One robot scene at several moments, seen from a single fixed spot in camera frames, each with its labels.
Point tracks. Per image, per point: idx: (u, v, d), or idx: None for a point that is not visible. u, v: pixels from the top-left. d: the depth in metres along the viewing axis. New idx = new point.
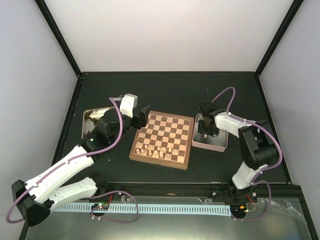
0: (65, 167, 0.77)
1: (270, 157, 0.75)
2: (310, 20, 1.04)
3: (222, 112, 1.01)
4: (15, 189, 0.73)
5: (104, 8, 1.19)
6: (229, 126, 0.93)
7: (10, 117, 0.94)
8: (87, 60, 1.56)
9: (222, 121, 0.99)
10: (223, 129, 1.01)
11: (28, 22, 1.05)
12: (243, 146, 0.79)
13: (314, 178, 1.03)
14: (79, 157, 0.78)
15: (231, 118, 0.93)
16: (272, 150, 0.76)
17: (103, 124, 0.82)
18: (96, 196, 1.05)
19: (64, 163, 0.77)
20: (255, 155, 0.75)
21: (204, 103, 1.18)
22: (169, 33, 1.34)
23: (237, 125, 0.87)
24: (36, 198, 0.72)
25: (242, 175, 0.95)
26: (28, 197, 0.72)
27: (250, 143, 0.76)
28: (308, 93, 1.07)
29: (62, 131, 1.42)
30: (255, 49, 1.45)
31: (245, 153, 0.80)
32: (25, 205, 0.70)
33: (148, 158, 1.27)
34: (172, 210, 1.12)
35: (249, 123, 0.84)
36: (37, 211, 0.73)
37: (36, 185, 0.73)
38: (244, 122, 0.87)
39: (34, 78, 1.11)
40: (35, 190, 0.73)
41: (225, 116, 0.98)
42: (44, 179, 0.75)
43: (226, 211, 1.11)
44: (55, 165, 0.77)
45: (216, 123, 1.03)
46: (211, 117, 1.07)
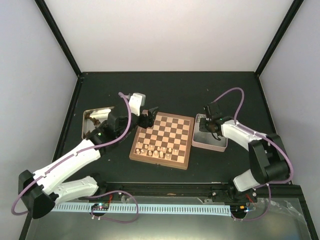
0: (73, 159, 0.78)
1: (280, 172, 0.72)
2: (310, 21, 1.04)
3: (229, 121, 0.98)
4: (22, 179, 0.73)
5: (104, 8, 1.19)
6: (238, 136, 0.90)
7: (10, 117, 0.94)
8: (86, 60, 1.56)
9: (229, 132, 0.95)
10: (230, 138, 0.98)
11: (28, 22, 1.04)
12: (252, 160, 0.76)
13: (314, 178, 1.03)
14: (86, 150, 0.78)
15: (239, 129, 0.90)
16: (283, 167, 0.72)
17: (112, 118, 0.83)
18: (96, 196, 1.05)
19: (73, 154, 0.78)
20: (264, 170, 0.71)
21: (210, 107, 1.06)
22: (169, 33, 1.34)
23: (247, 138, 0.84)
24: (42, 188, 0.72)
25: (245, 180, 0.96)
26: (35, 188, 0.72)
27: (260, 158, 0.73)
28: (308, 93, 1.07)
29: (63, 131, 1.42)
30: (255, 49, 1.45)
31: (254, 167, 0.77)
32: (31, 196, 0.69)
33: (149, 158, 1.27)
34: (172, 210, 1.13)
35: (258, 136, 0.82)
36: (43, 203, 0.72)
37: (45, 176, 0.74)
38: (253, 134, 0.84)
39: (34, 78, 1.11)
40: (44, 180, 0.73)
41: (232, 126, 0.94)
42: (53, 170, 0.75)
43: (226, 211, 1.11)
44: (64, 157, 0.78)
45: (222, 131, 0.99)
46: (218, 125, 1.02)
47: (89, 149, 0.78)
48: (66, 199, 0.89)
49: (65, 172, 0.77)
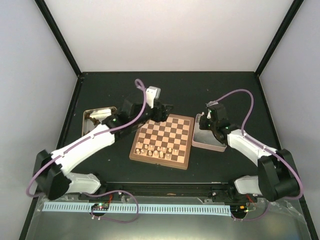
0: (90, 141, 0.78)
1: (290, 190, 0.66)
2: (310, 20, 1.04)
3: (236, 131, 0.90)
4: (40, 158, 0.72)
5: (104, 8, 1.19)
6: (246, 149, 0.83)
7: (11, 117, 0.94)
8: (86, 60, 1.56)
9: (236, 143, 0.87)
10: (235, 148, 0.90)
11: (28, 22, 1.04)
12: (261, 175, 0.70)
13: (314, 178, 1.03)
14: (104, 133, 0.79)
15: (247, 142, 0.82)
16: (292, 184, 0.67)
17: (127, 104, 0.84)
18: (97, 196, 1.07)
19: (90, 136, 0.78)
20: (273, 187, 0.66)
21: (216, 112, 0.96)
22: (169, 33, 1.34)
23: (256, 153, 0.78)
24: (61, 167, 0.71)
25: (245, 184, 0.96)
26: (54, 166, 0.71)
27: (269, 175, 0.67)
28: (308, 93, 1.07)
29: (63, 131, 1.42)
30: (255, 49, 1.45)
31: (262, 182, 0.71)
32: (50, 174, 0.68)
33: (149, 158, 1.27)
34: (173, 210, 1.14)
35: (268, 152, 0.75)
36: (59, 182, 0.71)
37: (63, 155, 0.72)
38: (263, 149, 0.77)
39: (34, 78, 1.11)
40: (62, 159, 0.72)
41: (240, 137, 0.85)
42: (71, 150, 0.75)
43: (226, 211, 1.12)
44: (82, 138, 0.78)
45: (228, 140, 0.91)
46: (223, 134, 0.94)
47: (107, 131, 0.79)
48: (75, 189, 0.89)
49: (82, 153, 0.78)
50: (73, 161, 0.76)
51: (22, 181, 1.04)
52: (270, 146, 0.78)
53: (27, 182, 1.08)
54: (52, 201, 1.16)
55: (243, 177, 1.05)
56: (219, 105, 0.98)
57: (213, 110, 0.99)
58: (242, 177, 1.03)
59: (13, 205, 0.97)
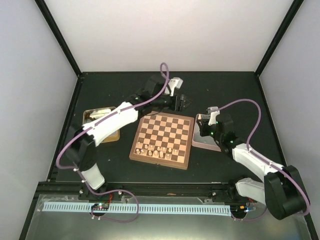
0: (116, 116, 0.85)
1: (296, 207, 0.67)
2: (310, 20, 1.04)
3: (241, 145, 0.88)
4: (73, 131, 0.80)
5: (104, 8, 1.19)
6: (252, 165, 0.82)
7: (11, 117, 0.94)
8: (87, 61, 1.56)
9: (241, 157, 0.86)
10: (241, 163, 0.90)
11: (28, 22, 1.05)
12: (268, 193, 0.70)
13: (314, 178, 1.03)
14: (130, 109, 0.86)
15: (253, 157, 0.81)
16: (300, 201, 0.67)
17: (151, 84, 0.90)
18: (97, 194, 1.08)
19: (116, 112, 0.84)
20: (282, 207, 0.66)
21: (224, 126, 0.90)
22: (169, 33, 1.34)
23: (263, 170, 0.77)
24: (92, 137, 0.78)
25: (249, 191, 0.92)
26: (87, 136, 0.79)
27: (278, 194, 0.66)
28: (308, 93, 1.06)
29: (63, 131, 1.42)
30: (255, 49, 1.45)
31: (269, 200, 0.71)
32: (84, 142, 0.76)
33: (149, 158, 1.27)
34: (173, 210, 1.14)
35: (275, 169, 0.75)
36: (90, 151, 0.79)
37: (94, 127, 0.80)
38: (269, 165, 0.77)
39: (34, 78, 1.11)
40: (93, 131, 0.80)
41: (245, 152, 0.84)
42: (100, 123, 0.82)
43: (226, 211, 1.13)
44: (109, 114, 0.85)
45: (233, 154, 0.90)
46: (228, 148, 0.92)
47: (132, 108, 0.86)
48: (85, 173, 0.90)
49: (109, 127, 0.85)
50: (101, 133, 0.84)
51: (22, 181, 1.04)
52: (276, 162, 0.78)
53: (27, 182, 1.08)
54: (52, 201, 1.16)
55: (246, 180, 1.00)
56: (227, 118, 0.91)
57: (221, 123, 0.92)
58: (246, 181, 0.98)
59: (13, 205, 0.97)
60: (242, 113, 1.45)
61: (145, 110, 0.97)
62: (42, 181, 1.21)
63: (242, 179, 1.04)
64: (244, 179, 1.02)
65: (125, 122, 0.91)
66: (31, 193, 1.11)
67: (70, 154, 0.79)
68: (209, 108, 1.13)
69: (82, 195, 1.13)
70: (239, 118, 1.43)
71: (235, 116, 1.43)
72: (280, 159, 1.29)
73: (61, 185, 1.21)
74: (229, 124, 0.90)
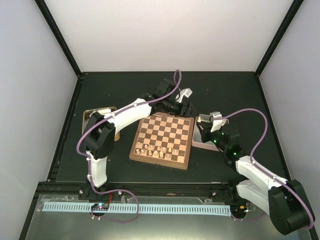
0: (133, 109, 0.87)
1: (300, 221, 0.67)
2: (311, 20, 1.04)
3: (245, 157, 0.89)
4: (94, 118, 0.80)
5: (103, 8, 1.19)
6: (256, 178, 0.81)
7: (10, 117, 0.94)
8: (87, 61, 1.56)
9: (245, 169, 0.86)
10: (244, 175, 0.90)
11: (28, 22, 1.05)
12: (272, 207, 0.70)
13: (313, 178, 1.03)
14: (145, 104, 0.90)
15: (256, 170, 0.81)
16: (304, 216, 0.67)
17: (164, 85, 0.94)
18: (98, 193, 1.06)
19: (133, 106, 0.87)
20: (286, 221, 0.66)
21: (230, 139, 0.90)
22: (169, 33, 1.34)
23: (266, 184, 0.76)
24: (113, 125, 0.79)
25: (251, 196, 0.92)
26: (107, 124, 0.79)
27: (282, 209, 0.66)
28: (308, 93, 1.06)
29: (63, 131, 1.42)
30: (255, 49, 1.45)
31: (274, 213, 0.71)
32: (105, 129, 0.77)
33: (149, 158, 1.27)
34: (173, 210, 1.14)
35: (279, 183, 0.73)
36: (110, 139, 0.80)
37: (114, 116, 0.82)
38: (273, 178, 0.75)
39: (34, 78, 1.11)
40: (113, 120, 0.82)
41: (248, 165, 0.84)
42: (120, 113, 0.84)
43: (226, 211, 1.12)
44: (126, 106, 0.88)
45: (236, 166, 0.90)
46: (232, 160, 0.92)
47: (147, 103, 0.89)
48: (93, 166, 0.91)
49: (127, 118, 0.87)
50: (119, 124, 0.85)
51: (22, 182, 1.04)
52: (280, 176, 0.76)
53: (27, 182, 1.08)
54: (51, 201, 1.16)
55: (248, 183, 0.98)
56: (233, 130, 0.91)
57: (227, 135, 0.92)
58: (247, 184, 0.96)
59: (13, 206, 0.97)
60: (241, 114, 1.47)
61: (157, 107, 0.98)
62: (42, 181, 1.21)
63: (244, 181, 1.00)
64: (246, 182, 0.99)
65: (139, 116, 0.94)
66: (31, 193, 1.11)
67: (89, 141, 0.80)
68: (211, 114, 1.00)
69: (82, 195, 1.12)
70: (238, 119, 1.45)
71: (235, 118, 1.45)
72: (279, 159, 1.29)
73: (61, 185, 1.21)
74: (235, 137, 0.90)
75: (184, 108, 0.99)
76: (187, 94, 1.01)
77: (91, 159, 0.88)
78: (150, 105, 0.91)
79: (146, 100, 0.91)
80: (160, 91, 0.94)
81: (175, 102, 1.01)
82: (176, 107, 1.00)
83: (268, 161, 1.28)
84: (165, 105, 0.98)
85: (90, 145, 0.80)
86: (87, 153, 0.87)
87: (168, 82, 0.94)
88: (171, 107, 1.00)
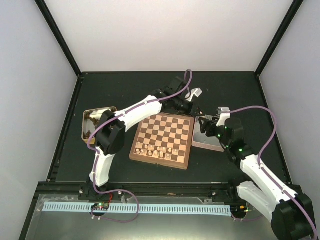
0: (143, 107, 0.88)
1: (302, 233, 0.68)
2: (310, 21, 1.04)
3: (251, 156, 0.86)
4: (106, 116, 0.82)
5: (103, 8, 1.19)
6: (261, 183, 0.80)
7: (11, 116, 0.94)
8: (87, 60, 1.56)
9: (250, 171, 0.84)
10: (246, 174, 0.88)
11: (28, 23, 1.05)
12: (277, 218, 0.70)
13: (314, 177, 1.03)
14: (156, 101, 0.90)
15: (263, 176, 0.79)
16: (306, 228, 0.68)
17: (176, 82, 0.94)
18: (98, 192, 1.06)
19: (144, 103, 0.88)
20: (289, 233, 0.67)
21: (233, 134, 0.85)
22: (170, 33, 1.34)
23: (274, 194, 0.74)
24: (123, 123, 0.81)
25: (251, 199, 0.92)
26: (118, 122, 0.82)
27: (287, 223, 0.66)
28: (308, 93, 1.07)
29: (62, 131, 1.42)
30: (255, 49, 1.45)
31: (277, 224, 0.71)
32: (116, 127, 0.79)
33: (149, 158, 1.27)
34: (173, 210, 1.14)
35: (287, 196, 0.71)
36: (121, 136, 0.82)
37: (125, 114, 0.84)
38: (282, 191, 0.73)
39: (34, 78, 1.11)
40: (124, 118, 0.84)
41: (255, 167, 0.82)
42: (130, 111, 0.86)
43: (226, 211, 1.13)
44: (136, 104, 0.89)
45: (241, 165, 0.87)
46: (236, 155, 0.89)
47: (158, 100, 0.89)
48: (100, 162, 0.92)
49: (138, 116, 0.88)
50: (131, 122, 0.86)
51: (22, 182, 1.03)
52: (289, 188, 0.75)
53: (27, 181, 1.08)
54: (52, 201, 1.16)
55: (248, 185, 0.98)
56: (237, 124, 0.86)
57: (230, 129, 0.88)
58: (247, 187, 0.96)
59: (13, 205, 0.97)
60: (241, 113, 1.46)
61: (168, 104, 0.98)
62: (42, 181, 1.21)
63: (245, 182, 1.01)
64: (247, 184, 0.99)
65: (150, 113, 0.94)
66: (31, 193, 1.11)
67: (101, 138, 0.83)
68: (220, 108, 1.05)
69: (82, 195, 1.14)
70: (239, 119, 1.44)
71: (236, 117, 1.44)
72: (279, 159, 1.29)
73: (61, 185, 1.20)
74: (241, 132, 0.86)
75: (194, 107, 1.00)
76: (197, 93, 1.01)
77: (100, 155, 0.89)
78: (160, 102, 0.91)
79: (158, 98, 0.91)
80: (171, 88, 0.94)
81: (186, 100, 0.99)
82: (185, 106, 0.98)
83: (268, 161, 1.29)
84: (175, 103, 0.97)
85: (101, 141, 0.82)
86: (96, 148, 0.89)
87: (180, 79, 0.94)
88: (181, 106, 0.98)
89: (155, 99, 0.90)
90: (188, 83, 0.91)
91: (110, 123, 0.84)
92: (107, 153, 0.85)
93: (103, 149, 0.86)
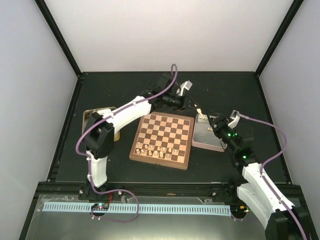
0: (132, 108, 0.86)
1: None
2: (310, 21, 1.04)
3: (255, 165, 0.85)
4: (93, 119, 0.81)
5: (103, 8, 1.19)
6: (260, 191, 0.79)
7: (11, 116, 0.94)
8: (87, 60, 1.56)
9: (251, 178, 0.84)
10: (248, 180, 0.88)
11: (28, 23, 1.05)
12: (271, 228, 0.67)
13: (314, 177, 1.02)
14: (144, 101, 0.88)
15: (263, 184, 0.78)
16: None
17: (164, 80, 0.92)
18: (98, 193, 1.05)
19: (132, 104, 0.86)
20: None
21: (242, 143, 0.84)
22: (169, 33, 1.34)
23: (271, 203, 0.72)
24: (112, 125, 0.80)
25: (249, 201, 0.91)
26: (106, 124, 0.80)
27: (280, 233, 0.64)
28: (308, 93, 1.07)
29: (63, 131, 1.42)
30: (255, 49, 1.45)
31: (270, 233, 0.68)
32: (104, 129, 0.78)
33: (148, 158, 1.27)
34: (173, 210, 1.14)
35: (284, 206, 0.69)
36: (110, 138, 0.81)
37: (113, 116, 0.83)
38: (280, 200, 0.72)
39: (34, 78, 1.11)
40: (112, 119, 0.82)
41: (257, 176, 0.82)
42: (118, 113, 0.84)
43: (226, 211, 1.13)
44: (124, 105, 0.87)
45: (243, 171, 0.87)
46: (239, 161, 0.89)
47: (146, 100, 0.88)
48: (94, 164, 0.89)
49: (127, 118, 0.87)
50: (119, 124, 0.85)
51: (22, 182, 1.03)
52: (287, 198, 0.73)
53: (27, 182, 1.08)
54: (52, 201, 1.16)
55: (248, 187, 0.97)
56: (248, 134, 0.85)
57: (240, 136, 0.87)
58: (247, 189, 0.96)
59: (13, 205, 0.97)
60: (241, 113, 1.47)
61: (157, 104, 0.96)
62: (42, 181, 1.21)
63: (245, 184, 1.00)
64: (246, 185, 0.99)
65: (140, 114, 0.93)
66: (31, 194, 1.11)
67: (89, 141, 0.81)
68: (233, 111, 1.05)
69: (82, 195, 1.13)
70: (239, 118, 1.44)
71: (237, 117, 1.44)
72: (279, 159, 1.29)
73: (61, 185, 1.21)
74: (251, 141, 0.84)
75: (187, 100, 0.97)
76: (187, 86, 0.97)
77: (91, 158, 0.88)
78: (149, 102, 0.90)
79: (146, 98, 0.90)
80: (159, 87, 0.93)
81: (177, 96, 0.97)
82: (177, 101, 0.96)
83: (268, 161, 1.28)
84: (166, 101, 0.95)
85: (90, 145, 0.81)
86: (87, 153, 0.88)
87: (166, 76, 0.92)
88: (173, 102, 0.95)
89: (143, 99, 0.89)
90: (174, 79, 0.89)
91: (98, 126, 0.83)
92: (97, 155, 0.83)
93: (93, 152, 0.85)
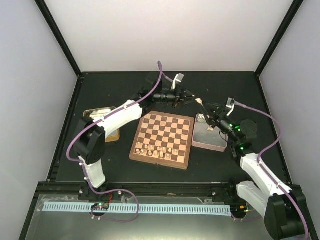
0: (123, 112, 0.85)
1: (293, 230, 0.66)
2: (311, 20, 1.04)
3: (251, 154, 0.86)
4: (83, 123, 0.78)
5: (103, 8, 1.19)
6: (259, 180, 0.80)
7: (11, 116, 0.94)
8: (87, 61, 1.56)
9: (249, 168, 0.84)
10: (247, 172, 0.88)
11: (29, 23, 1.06)
12: (269, 213, 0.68)
13: (314, 177, 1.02)
14: (135, 105, 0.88)
15: (261, 172, 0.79)
16: (297, 226, 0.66)
17: (148, 82, 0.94)
18: (97, 193, 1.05)
19: (123, 108, 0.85)
20: (280, 228, 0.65)
21: (245, 140, 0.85)
22: (169, 33, 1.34)
23: (269, 189, 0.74)
24: (103, 129, 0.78)
25: (249, 197, 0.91)
26: (96, 128, 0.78)
27: (279, 217, 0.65)
28: (308, 93, 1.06)
29: (63, 131, 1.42)
30: (255, 49, 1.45)
31: (268, 218, 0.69)
32: (94, 134, 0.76)
33: (149, 157, 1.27)
34: (173, 210, 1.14)
35: (281, 191, 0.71)
36: (100, 143, 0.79)
37: (104, 120, 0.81)
38: (277, 185, 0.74)
39: (34, 78, 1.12)
40: (103, 123, 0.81)
41: (254, 164, 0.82)
42: (109, 117, 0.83)
43: (226, 211, 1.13)
44: (115, 109, 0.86)
45: (241, 162, 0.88)
46: (237, 153, 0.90)
47: (137, 103, 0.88)
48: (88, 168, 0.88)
49: (117, 121, 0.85)
50: (109, 128, 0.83)
51: (21, 182, 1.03)
52: (284, 183, 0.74)
53: (27, 182, 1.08)
54: (52, 201, 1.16)
55: (248, 184, 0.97)
56: (252, 131, 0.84)
57: (242, 133, 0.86)
58: (247, 185, 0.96)
59: (13, 205, 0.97)
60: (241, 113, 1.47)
61: (149, 108, 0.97)
62: (42, 181, 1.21)
63: (245, 182, 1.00)
64: (246, 183, 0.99)
65: (130, 119, 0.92)
66: (31, 193, 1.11)
67: (80, 147, 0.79)
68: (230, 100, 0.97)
69: (82, 195, 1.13)
70: (239, 119, 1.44)
71: (237, 117, 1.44)
72: (279, 159, 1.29)
73: (61, 185, 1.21)
74: (254, 138, 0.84)
75: (179, 90, 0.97)
76: (179, 78, 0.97)
77: (84, 164, 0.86)
78: (139, 105, 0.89)
79: (136, 101, 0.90)
80: (146, 88, 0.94)
81: (169, 90, 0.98)
82: (170, 95, 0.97)
83: (268, 161, 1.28)
84: (157, 98, 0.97)
85: (80, 151, 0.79)
86: (79, 159, 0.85)
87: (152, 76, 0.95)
88: (165, 97, 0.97)
89: (134, 103, 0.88)
90: (160, 76, 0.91)
91: (89, 130, 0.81)
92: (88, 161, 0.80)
93: (84, 158, 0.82)
